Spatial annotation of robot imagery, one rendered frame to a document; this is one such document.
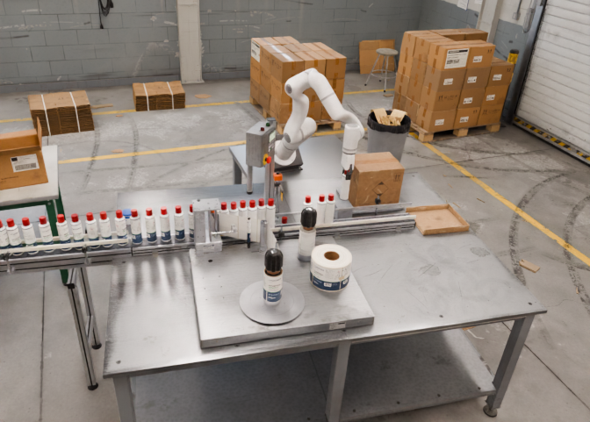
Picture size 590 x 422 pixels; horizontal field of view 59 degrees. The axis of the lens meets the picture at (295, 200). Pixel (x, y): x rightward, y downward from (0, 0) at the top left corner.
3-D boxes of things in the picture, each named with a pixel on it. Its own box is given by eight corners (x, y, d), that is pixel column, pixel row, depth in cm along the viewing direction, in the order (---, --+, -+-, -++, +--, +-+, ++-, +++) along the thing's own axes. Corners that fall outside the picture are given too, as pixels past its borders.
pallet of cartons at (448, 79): (423, 144, 635) (442, 48, 577) (385, 118, 701) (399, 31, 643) (500, 132, 679) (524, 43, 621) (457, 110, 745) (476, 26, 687)
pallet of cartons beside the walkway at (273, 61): (341, 129, 661) (349, 58, 615) (280, 137, 631) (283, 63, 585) (303, 97, 755) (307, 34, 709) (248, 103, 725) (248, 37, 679)
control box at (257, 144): (245, 164, 280) (245, 132, 270) (258, 152, 294) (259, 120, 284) (262, 168, 277) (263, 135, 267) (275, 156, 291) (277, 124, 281)
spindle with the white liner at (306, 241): (299, 262, 275) (303, 214, 260) (295, 252, 283) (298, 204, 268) (316, 261, 277) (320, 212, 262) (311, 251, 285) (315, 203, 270)
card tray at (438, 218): (423, 235, 313) (424, 229, 311) (405, 212, 335) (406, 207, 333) (468, 231, 320) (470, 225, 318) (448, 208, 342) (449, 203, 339)
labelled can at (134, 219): (133, 245, 281) (128, 212, 270) (133, 239, 285) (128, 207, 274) (142, 244, 282) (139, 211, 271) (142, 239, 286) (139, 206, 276)
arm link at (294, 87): (310, 139, 344) (291, 150, 337) (298, 129, 350) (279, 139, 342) (315, 76, 305) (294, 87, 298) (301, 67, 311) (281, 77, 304)
